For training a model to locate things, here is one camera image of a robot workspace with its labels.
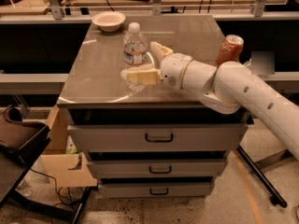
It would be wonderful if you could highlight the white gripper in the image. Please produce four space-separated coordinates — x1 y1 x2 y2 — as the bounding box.
127 42 192 90

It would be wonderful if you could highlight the clear plastic water bottle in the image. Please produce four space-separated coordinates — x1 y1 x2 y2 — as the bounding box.
121 22 148 91

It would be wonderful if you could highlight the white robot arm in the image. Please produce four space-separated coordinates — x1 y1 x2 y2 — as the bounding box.
121 42 299 160

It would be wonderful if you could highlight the white paper bowl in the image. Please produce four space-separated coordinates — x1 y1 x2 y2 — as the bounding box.
92 11 126 33

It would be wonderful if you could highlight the grey drawer cabinet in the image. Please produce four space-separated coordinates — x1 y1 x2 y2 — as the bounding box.
57 25 253 189

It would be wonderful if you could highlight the orange soda can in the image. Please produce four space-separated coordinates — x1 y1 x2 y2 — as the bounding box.
216 35 244 67

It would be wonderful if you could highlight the top grey drawer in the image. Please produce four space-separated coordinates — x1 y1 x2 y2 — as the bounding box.
67 123 248 152

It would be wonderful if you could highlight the grey drawer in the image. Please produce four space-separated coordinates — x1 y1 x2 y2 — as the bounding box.
87 159 227 179
67 123 248 152
99 182 214 199

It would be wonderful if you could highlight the middle grey drawer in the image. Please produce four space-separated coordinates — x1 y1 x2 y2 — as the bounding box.
87 159 227 179

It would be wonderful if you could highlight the bottom grey drawer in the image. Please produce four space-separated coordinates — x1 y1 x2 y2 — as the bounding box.
99 182 214 199

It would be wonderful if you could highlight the cardboard piece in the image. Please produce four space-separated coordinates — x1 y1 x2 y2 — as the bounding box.
41 154 97 188

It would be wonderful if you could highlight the dark brown chair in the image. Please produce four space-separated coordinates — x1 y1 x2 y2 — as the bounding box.
0 105 50 205

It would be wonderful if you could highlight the black stand leg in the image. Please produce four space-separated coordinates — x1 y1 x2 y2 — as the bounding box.
236 146 292 208

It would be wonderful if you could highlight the black floor cable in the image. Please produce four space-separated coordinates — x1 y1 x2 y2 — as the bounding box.
29 167 82 207

